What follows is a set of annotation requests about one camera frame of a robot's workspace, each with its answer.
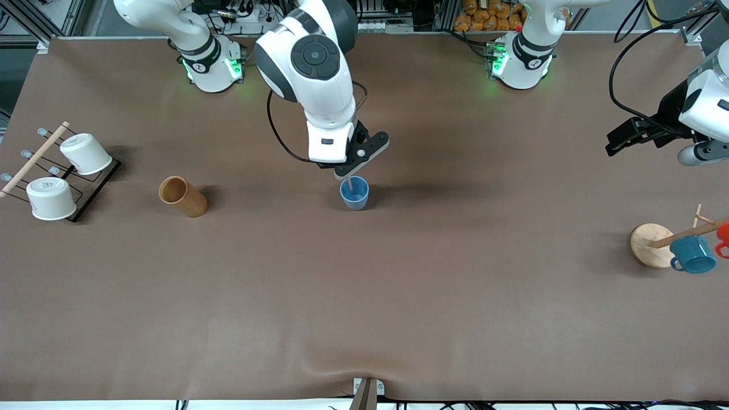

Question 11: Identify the blue plastic cup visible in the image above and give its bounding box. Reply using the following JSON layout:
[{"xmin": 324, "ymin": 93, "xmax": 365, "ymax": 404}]
[{"xmin": 340, "ymin": 176, "xmax": 370, "ymax": 211}]

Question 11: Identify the brown cylindrical holder cup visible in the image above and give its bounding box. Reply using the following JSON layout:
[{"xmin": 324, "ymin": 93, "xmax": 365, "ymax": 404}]
[{"xmin": 158, "ymin": 176, "xmax": 208, "ymax": 218}]

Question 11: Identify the wooden mug tree stand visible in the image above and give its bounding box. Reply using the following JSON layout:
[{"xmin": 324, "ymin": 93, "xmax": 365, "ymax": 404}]
[{"xmin": 629, "ymin": 204, "xmax": 729, "ymax": 269}]

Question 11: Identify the teal ceramic mug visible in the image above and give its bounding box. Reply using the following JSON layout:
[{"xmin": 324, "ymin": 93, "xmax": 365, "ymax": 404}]
[{"xmin": 669, "ymin": 235, "xmax": 717, "ymax": 274}]

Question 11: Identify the bag of orange bread rolls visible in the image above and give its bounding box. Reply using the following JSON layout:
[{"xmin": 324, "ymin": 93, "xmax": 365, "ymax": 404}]
[{"xmin": 454, "ymin": 0, "xmax": 527, "ymax": 32}]

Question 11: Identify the white power strip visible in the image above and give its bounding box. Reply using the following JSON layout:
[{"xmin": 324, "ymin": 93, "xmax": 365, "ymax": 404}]
[{"xmin": 196, "ymin": 0, "xmax": 258, "ymax": 21}]

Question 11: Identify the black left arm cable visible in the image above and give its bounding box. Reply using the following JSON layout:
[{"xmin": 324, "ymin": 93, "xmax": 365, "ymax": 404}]
[{"xmin": 608, "ymin": 0, "xmax": 729, "ymax": 138}]

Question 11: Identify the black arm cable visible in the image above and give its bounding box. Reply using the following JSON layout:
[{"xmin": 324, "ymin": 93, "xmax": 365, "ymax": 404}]
[
  {"xmin": 608, "ymin": 0, "xmax": 729, "ymax": 138},
  {"xmin": 266, "ymin": 80, "xmax": 369, "ymax": 166}
]

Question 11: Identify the aluminium frame profile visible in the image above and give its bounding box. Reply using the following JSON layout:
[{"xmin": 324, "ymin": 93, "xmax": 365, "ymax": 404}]
[{"xmin": 681, "ymin": 0, "xmax": 729, "ymax": 46}]

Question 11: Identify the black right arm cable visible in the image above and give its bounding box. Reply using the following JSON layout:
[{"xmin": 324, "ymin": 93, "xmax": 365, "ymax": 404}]
[{"xmin": 266, "ymin": 80, "xmax": 369, "ymax": 166}]

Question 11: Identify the white cup with wire handle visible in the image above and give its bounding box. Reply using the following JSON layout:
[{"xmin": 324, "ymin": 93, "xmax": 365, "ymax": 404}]
[
  {"xmin": 26, "ymin": 177, "xmax": 77, "ymax": 221},
  {"xmin": 60, "ymin": 133, "xmax": 113, "ymax": 175}
]

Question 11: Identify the black wire rack wooden handle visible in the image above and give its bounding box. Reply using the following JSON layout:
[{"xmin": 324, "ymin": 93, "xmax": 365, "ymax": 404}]
[{"xmin": 0, "ymin": 121, "xmax": 122, "ymax": 223}]

